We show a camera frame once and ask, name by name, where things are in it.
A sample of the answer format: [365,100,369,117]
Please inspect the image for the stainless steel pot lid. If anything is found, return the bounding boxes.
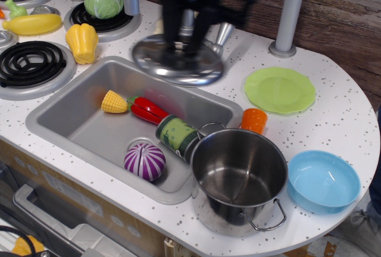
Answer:
[132,34,224,87]

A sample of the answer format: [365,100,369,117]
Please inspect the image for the silver toy faucet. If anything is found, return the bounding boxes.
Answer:
[175,10,235,57]

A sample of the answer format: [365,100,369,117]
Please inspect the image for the white toy bottle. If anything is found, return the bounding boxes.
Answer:
[153,19,164,35]

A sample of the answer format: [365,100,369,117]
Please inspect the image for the back right black burner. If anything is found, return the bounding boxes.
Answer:
[64,3,141,43]

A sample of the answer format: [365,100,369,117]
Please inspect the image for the green toy cabbage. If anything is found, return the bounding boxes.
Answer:
[84,0,124,20]

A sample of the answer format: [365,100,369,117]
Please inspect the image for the red toy chili pepper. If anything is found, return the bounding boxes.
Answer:
[127,96,169,125]

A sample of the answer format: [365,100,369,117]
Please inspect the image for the grey right support pole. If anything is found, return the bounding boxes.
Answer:
[268,0,302,58]

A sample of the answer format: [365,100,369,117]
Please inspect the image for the yellow toy bell pepper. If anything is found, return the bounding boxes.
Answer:
[65,23,99,64]

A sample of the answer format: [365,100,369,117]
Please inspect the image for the yellow toy corn piece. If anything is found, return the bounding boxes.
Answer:
[101,90,129,114]

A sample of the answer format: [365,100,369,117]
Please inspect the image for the green labelled toy can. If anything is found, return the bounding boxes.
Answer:
[155,114,199,162]

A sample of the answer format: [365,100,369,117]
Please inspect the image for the green plastic plate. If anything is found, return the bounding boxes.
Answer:
[244,67,316,114]

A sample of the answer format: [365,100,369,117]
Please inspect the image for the orange toy carrot piece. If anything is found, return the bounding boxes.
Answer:
[241,108,268,134]

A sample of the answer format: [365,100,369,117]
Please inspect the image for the purple striped toy onion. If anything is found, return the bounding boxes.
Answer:
[124,143,166,181]

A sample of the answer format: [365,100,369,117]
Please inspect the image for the grey toy sink basin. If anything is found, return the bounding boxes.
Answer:
[26,57,243,204]

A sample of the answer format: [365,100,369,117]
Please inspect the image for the yellow toy squash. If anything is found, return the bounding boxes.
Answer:
[2,14,62,35]

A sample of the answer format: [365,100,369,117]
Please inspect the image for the front left black burner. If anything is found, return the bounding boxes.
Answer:
[1,41,77,101]

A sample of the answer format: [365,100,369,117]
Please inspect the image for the green toy vegetable stem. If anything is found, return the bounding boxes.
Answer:
[5,0,28,19]

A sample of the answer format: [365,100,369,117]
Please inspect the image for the light blue plastic bowl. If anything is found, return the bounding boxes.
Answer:
[288,150,361,214]

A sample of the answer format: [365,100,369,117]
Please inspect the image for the toy oven door handle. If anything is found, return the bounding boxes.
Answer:
[13,183,90,246]

